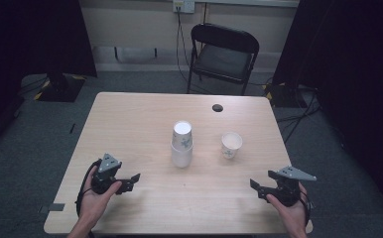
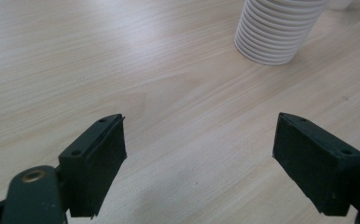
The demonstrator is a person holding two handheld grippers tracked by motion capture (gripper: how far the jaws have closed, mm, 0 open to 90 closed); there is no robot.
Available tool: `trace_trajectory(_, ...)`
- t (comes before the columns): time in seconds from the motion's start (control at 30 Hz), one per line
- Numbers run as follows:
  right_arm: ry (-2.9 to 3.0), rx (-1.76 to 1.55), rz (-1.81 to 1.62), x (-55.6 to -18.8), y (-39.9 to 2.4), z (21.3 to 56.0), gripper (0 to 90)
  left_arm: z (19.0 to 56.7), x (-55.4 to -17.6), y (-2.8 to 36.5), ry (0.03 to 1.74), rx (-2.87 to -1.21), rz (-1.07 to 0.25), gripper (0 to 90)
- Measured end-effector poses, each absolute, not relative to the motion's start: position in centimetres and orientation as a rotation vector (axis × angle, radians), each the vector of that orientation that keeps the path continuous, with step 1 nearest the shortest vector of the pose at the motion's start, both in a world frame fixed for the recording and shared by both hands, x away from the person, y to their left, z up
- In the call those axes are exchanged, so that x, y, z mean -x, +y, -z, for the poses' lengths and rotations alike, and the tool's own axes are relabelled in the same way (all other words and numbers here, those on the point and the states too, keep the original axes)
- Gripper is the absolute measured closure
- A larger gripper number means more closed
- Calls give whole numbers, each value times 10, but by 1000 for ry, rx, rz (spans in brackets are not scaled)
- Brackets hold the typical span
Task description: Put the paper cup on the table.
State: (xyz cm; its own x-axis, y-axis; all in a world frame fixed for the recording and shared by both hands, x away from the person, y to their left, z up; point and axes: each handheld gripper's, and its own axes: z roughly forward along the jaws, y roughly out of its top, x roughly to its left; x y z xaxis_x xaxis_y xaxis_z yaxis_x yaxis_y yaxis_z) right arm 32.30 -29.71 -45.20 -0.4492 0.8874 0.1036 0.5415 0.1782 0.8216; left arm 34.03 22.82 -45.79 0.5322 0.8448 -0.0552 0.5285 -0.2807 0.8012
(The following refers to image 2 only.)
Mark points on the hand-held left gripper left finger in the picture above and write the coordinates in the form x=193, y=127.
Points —
x=97, y=168

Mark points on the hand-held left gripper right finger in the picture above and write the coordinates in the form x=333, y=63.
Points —
x=316, y=165

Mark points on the stack of white paper cups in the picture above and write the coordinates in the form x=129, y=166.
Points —
x=276, y=31

